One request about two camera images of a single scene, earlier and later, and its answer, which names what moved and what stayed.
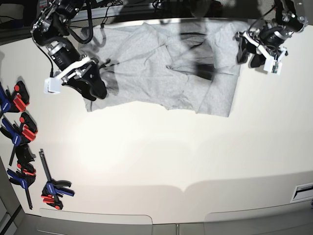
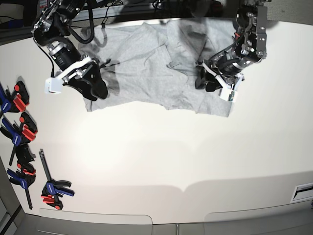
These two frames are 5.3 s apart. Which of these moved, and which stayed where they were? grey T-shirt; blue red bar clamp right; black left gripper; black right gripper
Moved: black right gripper
Stayed: blue red bar clamp right; black left gripper; grey T-shirt
